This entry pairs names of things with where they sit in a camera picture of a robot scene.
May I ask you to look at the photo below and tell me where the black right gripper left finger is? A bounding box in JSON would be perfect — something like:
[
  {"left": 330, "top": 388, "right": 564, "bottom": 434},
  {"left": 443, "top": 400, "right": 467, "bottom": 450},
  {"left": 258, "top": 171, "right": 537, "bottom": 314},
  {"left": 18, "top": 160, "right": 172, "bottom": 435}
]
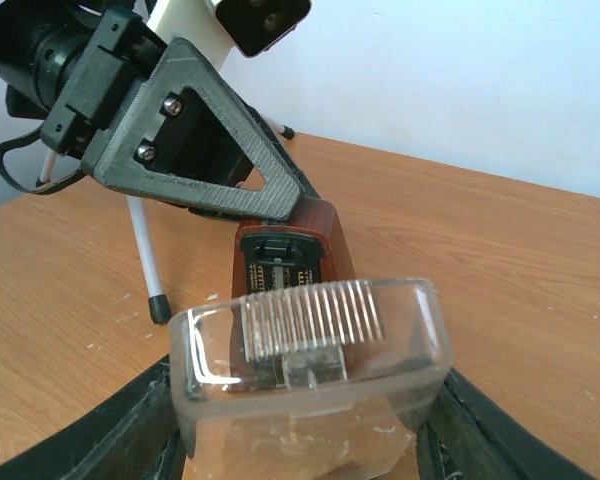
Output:
[{"left": 0, "top": 356, "right": 186, "bottom": 479}]

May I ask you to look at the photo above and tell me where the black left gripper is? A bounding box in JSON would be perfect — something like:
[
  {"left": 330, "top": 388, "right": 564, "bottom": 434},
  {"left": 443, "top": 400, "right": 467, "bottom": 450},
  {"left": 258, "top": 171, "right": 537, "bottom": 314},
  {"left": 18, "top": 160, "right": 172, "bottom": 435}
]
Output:
[{"left": 39, "top": 9, "right": 302, "bottom": 224}]

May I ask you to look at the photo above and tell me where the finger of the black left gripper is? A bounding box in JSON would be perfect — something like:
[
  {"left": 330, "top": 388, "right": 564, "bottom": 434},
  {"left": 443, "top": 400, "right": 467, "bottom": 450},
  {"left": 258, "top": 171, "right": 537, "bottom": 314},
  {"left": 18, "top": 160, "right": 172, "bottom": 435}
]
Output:
[{"left": 187, "top": 99, "right": 321, "bottom": 221}]

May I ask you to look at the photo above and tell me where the white music stand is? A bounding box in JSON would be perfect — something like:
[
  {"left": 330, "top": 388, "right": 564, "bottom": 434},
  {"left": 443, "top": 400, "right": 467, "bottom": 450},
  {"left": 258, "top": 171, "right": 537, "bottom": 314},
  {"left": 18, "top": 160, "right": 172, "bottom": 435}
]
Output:
[{"left": 36, "top": 116, "right": 296, "bottom": 325}]

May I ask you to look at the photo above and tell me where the clear plastic metronome cover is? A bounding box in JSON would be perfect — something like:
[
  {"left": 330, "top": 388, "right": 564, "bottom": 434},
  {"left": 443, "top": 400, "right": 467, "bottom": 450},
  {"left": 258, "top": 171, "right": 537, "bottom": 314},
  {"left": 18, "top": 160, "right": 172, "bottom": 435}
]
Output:
[{"left": 169, "top": 278, "right": 452, "bottom": 479}]

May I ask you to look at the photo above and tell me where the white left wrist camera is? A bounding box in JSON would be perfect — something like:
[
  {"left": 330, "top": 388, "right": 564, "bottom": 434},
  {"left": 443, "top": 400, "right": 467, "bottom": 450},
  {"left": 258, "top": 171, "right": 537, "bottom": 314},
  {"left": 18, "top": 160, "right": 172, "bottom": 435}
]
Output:
[{"left": 144, "top": 0, "right": 312, "bottom": 69}]

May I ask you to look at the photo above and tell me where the brown wooden metronome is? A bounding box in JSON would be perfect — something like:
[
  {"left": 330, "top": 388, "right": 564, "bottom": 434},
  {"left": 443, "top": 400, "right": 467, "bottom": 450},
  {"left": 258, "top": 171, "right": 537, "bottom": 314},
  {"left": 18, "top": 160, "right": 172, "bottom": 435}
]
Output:
[{"left": 228, "top": 198, "right": 356, "bottom": 393}]

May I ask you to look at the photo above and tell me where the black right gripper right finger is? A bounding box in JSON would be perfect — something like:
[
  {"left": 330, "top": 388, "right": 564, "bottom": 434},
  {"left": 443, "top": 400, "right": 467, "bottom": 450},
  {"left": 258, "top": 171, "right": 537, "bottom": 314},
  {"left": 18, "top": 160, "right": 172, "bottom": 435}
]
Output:
[{"left": 416, "top": 369, "right": 592, "bottom": 479}]

